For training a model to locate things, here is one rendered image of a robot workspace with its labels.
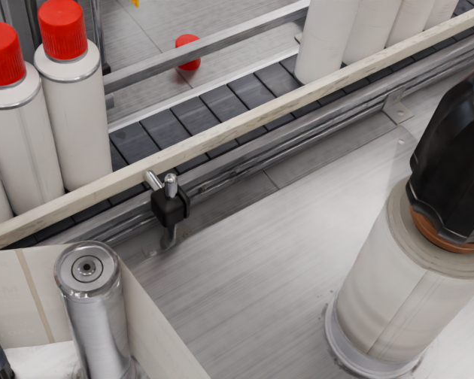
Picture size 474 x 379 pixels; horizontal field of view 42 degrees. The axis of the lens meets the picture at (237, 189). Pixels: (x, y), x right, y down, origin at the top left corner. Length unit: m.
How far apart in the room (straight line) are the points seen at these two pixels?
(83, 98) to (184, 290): 0.19
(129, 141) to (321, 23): 0.24
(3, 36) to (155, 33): 0.41
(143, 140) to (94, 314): 0.32
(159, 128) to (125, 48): 0.19
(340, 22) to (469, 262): 0.34
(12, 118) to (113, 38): 0.38
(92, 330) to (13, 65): 0.20
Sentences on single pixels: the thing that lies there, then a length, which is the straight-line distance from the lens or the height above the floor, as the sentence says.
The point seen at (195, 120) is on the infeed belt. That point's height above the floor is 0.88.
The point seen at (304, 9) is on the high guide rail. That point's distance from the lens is 0.72.
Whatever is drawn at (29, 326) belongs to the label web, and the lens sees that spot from 0.49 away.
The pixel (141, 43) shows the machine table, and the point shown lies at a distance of 0.85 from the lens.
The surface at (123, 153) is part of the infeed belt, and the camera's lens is 0.66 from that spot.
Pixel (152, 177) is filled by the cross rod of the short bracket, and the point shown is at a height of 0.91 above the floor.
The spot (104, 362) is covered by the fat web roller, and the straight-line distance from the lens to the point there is 0.46.
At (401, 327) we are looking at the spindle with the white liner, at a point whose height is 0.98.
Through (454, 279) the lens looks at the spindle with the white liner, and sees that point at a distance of 0.41.
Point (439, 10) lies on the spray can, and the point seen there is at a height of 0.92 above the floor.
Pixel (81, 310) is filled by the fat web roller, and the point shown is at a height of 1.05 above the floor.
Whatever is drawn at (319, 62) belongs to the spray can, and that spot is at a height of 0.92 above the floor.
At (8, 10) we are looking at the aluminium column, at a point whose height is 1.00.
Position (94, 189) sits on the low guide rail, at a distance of 0.59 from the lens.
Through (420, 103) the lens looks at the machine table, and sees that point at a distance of 0.85.
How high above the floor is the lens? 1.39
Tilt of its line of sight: 54 degrees down
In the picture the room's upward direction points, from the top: 10 degrees clockwise
